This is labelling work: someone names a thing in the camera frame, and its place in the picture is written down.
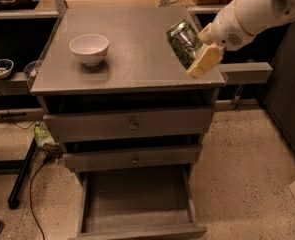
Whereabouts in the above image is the black stand leg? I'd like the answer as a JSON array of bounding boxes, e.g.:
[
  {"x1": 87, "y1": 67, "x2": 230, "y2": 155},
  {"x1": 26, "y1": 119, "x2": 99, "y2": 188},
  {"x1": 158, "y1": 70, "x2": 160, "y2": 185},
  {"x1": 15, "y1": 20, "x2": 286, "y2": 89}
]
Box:
[{"x1": 8, "y1": 140, "x2": 37, "y2": 209}]

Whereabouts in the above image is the white bowl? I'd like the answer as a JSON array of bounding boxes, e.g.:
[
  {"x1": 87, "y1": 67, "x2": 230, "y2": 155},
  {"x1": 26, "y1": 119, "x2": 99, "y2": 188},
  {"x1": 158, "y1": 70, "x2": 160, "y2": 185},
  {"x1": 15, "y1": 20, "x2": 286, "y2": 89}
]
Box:
[{"x1": 69, "y1": 34, "x2": 109, "y2": 66}]

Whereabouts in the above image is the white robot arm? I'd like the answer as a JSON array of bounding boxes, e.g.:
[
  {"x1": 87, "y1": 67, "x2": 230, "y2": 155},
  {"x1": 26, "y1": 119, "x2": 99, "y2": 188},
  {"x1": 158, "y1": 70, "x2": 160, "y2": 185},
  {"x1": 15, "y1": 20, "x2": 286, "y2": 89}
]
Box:
[{"x1": 187, "y1": 0, "x2": 295, "y2": 78}]

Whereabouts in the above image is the top grey drawer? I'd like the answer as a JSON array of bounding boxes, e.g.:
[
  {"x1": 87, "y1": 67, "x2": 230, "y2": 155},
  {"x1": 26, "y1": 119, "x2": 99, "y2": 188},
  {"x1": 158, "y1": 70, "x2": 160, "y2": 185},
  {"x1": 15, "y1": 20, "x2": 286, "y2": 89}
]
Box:
[{"x1": 44, "y1": 106, "x2": 213, "y2": 142}]

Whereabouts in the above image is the grey side beam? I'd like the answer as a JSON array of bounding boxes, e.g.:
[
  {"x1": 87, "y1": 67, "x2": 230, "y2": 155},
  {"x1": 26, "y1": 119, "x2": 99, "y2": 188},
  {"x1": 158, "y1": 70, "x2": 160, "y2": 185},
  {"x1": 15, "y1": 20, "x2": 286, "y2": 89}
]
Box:
[{"x1": 218, "y1": 62, "x2": 273, "y2": 85}]

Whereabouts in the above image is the black floor cable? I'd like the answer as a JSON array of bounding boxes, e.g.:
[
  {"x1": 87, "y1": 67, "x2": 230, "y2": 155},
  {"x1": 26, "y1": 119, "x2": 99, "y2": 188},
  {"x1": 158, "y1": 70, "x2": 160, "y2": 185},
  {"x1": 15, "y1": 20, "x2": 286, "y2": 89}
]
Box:
[{"x1": 28, "y1": 157, "x2": 51, "y2": 240}]

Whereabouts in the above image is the bottom grey drawer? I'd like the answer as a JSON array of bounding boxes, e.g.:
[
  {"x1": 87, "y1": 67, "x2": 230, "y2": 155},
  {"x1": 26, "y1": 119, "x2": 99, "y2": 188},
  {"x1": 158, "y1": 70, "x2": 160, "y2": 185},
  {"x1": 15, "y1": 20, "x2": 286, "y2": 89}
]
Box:
[{"x1": 69, "y1": 165, "x2": 207, "y2": 240}]

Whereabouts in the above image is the green chip bag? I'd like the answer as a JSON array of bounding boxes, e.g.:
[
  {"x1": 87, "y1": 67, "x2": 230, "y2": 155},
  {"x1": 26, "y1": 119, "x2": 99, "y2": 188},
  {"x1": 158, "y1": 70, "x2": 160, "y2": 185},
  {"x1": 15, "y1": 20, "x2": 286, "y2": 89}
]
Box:
[{"x1": 34, "y1": 124, "x2": 59, "y2": 149}]

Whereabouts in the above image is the grey drawer cabinet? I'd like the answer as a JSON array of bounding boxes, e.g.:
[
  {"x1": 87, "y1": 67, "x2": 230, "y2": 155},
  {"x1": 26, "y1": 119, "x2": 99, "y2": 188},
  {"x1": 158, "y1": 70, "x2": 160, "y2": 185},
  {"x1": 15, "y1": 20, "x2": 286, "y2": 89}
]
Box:
[{"x1": 26, "y1": 6, "x2": 229, "y2": 185}]

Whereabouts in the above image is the blue patterned bowl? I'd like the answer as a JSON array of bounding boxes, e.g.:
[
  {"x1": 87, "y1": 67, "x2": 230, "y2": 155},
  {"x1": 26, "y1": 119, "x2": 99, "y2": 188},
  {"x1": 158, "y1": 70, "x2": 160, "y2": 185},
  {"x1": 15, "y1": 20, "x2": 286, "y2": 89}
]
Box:
[{"x1": 0, "y1": 59, "x2": 14, "y2": 79}]

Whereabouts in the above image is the grey left shelf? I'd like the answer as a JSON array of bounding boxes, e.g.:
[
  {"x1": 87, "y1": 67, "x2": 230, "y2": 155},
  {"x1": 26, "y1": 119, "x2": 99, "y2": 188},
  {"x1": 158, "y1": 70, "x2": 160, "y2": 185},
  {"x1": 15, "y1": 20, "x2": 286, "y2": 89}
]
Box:
[{"x1": 0, "y1": 72, "x2": 29, "y2": 96}]

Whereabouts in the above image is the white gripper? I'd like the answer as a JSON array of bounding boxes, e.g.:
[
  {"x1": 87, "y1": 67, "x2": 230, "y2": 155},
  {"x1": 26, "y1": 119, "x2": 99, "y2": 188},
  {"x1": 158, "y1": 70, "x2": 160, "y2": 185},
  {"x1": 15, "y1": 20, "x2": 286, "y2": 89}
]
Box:
[{"x1": 186, "y1": 0, "x2": 255, "y2": 78}]

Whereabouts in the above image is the clear small cup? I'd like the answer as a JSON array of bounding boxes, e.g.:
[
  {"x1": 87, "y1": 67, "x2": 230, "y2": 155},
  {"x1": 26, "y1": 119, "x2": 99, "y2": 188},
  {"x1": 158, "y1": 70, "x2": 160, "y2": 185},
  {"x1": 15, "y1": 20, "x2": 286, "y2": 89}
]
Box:
[{"x1": 23, "y1": 60, "x2": 43, "y2": 78}]

